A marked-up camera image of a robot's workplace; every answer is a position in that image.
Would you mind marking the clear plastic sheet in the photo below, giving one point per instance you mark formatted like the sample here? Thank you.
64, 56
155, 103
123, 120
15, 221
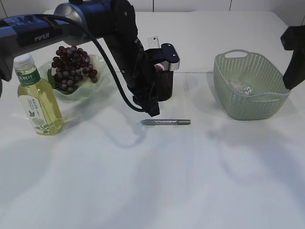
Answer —
241, 87

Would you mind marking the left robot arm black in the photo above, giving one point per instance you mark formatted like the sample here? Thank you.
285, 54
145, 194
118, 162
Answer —
110, 25

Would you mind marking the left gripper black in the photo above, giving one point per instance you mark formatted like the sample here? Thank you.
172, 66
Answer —
143, 81

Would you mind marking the purple grape bunch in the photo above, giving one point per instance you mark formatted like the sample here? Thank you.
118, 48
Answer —
70, 68

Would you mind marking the pink purple capped scissors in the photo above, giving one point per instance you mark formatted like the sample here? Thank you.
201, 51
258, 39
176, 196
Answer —
159, 67

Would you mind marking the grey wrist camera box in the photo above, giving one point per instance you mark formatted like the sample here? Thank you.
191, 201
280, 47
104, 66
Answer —
171, 58

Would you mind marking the green wavy glass plate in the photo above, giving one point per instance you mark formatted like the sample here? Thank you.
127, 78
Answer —
87, 88

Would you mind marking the green plastic woven basket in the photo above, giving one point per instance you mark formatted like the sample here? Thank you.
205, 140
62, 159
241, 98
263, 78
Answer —
270, 92

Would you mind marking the yellow tea bottle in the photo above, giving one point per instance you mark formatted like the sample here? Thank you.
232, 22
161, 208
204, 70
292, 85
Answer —
37, 98

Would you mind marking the black mesh pen holder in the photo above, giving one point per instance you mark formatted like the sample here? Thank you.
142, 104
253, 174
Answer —
164, 85

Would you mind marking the clear plastic ruler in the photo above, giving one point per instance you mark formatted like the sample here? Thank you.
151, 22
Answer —
153, 42

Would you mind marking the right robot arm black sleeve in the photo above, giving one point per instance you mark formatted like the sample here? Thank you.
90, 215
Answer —
293, 39

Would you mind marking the silver glitter marker pen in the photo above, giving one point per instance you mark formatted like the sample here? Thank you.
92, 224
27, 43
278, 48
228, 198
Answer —
154, 122

